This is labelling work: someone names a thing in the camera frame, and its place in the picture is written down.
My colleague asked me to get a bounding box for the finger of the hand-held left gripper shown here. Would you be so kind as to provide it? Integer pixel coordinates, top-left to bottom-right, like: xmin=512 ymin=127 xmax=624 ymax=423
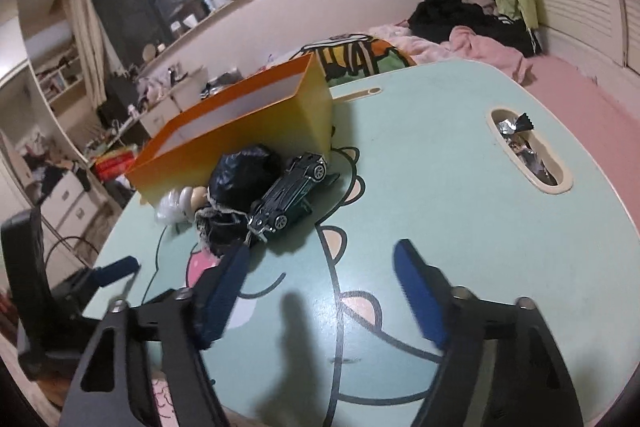
xmin=92 ymin=256 xmax=141 ymax=290

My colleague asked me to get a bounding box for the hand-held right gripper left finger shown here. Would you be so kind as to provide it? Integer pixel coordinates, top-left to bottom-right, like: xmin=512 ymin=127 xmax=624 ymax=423
xmin=60 ymin=243 xmax=251 ymax=427

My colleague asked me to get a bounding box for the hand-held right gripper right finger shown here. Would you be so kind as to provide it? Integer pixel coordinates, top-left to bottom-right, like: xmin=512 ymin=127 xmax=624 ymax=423
xmin=392 ymin=238 xmax=586 ymax=427

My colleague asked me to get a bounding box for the clear plastic wrap ball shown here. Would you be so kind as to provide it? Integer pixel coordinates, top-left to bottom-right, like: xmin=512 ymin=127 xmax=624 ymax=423
xmin=155 ymin=189 xmax=184 ymax=226

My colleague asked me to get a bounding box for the black toy car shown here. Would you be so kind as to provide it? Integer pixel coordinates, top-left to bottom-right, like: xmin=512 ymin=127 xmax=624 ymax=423
xmin=247 ymin=152 xmax=341 ymax=235

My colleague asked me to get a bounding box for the black plastic bag with lace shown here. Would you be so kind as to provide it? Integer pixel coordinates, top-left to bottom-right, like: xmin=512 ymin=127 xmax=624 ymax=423
xmin=195 ymin=146 xmax=283 ymax=258

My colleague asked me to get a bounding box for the orange gradient paper box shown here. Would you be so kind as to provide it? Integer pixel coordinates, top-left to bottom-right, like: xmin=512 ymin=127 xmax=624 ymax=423
xmin=125 ymin=52 xmax=333 ymax=208

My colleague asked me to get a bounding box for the white drawer unit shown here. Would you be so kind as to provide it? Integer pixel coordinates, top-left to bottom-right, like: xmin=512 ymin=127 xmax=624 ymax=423
xmin=0 ymin=132 xmax=109 ymax=249

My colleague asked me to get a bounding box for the cartoon printed green desk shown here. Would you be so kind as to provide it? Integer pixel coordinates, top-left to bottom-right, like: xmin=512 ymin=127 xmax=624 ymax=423
xmin=82 ymin=59 xmax=638 ymax=427

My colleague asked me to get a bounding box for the red packet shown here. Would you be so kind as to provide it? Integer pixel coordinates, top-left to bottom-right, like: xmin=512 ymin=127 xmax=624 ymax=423
xmin=95 ymin=147 xmax=139 ymax=180

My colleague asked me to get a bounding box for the white drawer cabinet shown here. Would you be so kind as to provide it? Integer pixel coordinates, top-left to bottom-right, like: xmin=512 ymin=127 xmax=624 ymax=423
xmin=137 ymin=67 xmax=209 ymax=138

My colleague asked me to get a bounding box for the crumpled foil wrappers pile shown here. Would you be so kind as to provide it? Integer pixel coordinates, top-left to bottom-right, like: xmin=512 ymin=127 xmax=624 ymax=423
xmin=510 ymin=139 xmax=559 ymax=184

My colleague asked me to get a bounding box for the silver foil wrapper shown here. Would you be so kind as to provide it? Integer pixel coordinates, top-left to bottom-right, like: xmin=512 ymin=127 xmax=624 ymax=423
xmin=496 ymin=113 xmax=535 ymax=136

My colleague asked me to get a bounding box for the white bookshelf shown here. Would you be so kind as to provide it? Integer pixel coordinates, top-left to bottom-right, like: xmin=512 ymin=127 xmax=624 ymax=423
xmin=25 ymin=17 xmax=87 ymax=118

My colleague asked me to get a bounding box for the beige curtain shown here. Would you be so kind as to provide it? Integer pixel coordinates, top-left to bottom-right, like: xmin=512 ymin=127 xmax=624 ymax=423
xmin=65 ymin=0 xmax=123 ymax=108

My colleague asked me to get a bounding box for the cartoon printed cushion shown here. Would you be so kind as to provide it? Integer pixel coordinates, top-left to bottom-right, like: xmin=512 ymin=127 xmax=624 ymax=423
xmin=300 ymin=34 xmax=417 ymax=81

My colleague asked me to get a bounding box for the pink garment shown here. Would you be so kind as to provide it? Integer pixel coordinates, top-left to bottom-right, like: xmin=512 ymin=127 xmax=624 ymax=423
xmin=447 ymin=25 xmax=534 ymax=84

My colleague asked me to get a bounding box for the black clothes pile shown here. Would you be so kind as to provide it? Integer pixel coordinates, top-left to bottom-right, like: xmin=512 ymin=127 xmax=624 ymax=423
xmin=407 ymin=0 xmax=543 ymax=58

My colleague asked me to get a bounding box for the black cable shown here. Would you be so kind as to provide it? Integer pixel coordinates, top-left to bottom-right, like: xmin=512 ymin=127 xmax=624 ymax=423
xmin=47 ymin=234 xmax=101 ymax=269

